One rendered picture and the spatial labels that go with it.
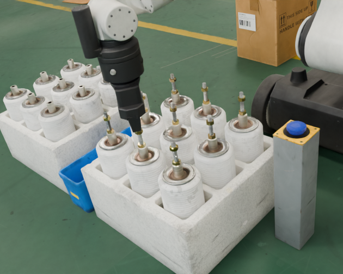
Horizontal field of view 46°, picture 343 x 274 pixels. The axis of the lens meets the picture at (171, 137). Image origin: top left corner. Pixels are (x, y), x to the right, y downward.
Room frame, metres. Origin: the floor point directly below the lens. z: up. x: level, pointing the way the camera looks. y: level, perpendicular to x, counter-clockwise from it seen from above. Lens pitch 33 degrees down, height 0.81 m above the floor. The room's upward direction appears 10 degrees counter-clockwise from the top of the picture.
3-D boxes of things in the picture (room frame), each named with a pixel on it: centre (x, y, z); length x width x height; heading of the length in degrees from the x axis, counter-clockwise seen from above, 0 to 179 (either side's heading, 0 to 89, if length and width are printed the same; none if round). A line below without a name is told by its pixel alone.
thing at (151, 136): (0.96, 0.06, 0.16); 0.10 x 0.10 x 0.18
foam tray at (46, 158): (1.29, 0.33, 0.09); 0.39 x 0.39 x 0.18; 41
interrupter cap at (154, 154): (0.80, 0.07, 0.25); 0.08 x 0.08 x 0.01
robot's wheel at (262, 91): (1.18, -0.36, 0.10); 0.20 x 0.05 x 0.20; 127
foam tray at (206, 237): (0.87, -0.02, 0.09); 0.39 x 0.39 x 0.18; 40
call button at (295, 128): (0.70, -0.26, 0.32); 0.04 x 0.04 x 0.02
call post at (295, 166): (0.70, -0.26, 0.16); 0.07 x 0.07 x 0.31; 40
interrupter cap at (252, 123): (0.86, -0.18, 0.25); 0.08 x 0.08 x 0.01
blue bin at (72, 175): (1.04, 0.20, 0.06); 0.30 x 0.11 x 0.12; 130
